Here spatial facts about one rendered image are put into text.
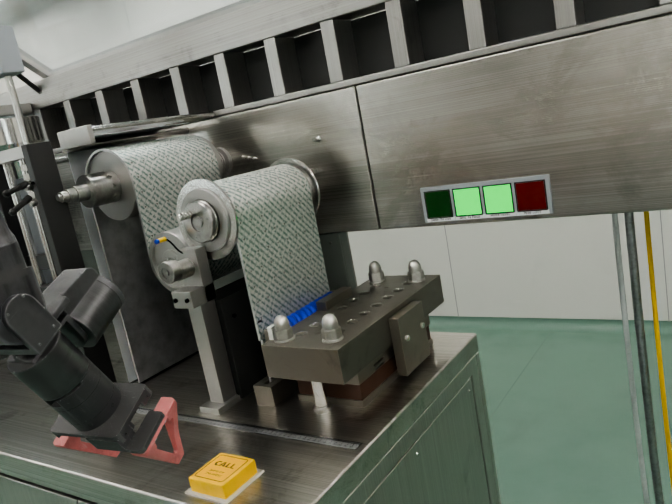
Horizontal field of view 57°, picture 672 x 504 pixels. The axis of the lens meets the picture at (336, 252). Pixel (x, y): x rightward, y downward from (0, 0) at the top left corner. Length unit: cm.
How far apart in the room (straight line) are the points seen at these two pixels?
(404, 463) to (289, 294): 38
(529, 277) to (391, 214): 253
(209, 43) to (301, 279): 61
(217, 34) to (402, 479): 102
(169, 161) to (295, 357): 52
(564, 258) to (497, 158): 253
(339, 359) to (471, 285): 295
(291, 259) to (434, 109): 39
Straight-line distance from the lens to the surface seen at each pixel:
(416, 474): 113
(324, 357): 101
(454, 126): 120
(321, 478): 92
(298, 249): 122
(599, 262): 364
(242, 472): 94
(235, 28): 147
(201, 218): 111
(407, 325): 114
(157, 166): 131
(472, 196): 120
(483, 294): 389
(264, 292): 114
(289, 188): 122
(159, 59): 165
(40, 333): 63
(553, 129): 114
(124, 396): 71
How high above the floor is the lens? 137
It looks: 11 degrees down
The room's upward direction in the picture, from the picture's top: 11 degrees counter-clockwise
